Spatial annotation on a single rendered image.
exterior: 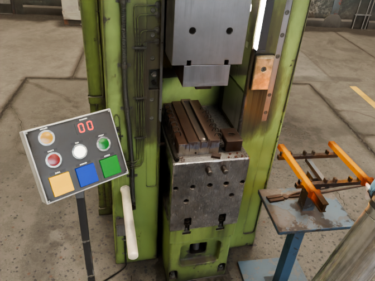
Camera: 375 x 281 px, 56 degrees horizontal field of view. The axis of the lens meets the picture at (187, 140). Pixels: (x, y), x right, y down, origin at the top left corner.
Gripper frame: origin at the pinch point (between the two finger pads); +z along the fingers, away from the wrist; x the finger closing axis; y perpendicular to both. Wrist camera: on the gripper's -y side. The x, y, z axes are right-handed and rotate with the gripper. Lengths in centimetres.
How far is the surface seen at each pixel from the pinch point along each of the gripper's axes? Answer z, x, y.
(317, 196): -2.7, -24.2, 3.5
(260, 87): 49, -36, -21
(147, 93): 47, -91, -18
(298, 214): 15.1, -17.0, 31.5
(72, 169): 10, -120, -4
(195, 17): 34, -73, -56
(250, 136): 51, -35, 9
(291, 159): 23.7, -24.4, 4.4
